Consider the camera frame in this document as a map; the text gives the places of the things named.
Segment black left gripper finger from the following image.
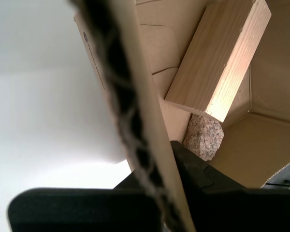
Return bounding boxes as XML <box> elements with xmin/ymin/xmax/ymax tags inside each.
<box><xmin>7</xmin><ymin>173</ymin><xmax>165</xmax><ymax>232</ymax></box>
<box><xmin>170</xmin><ymin>140</ymin><xmax>290</xmax><ymax>232</ymax></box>

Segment brown cardboard box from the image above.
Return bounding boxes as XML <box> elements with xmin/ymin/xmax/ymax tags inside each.
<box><xmin>67</xmin><ymin>0</ymin><xmax>290</xmax><ymax>232</ymax></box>

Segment speckled granite rock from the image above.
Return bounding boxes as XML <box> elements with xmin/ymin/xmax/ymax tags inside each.
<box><xmin>183</xmin><ymin>114</ymin><xmax>225</xmax><ymax>162</ymax></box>

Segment light wooden block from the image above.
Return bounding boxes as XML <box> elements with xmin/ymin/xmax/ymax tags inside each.
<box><xmin>164</xmin><ymin>0</ymin><xmax>272</xmax><ymax>123</ymax></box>

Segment black floor cable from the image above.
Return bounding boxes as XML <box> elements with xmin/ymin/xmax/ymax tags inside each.
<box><xmin>265</xmin><ymin>180</ymin><xmax>290</xmax><ymax>188</ymax></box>

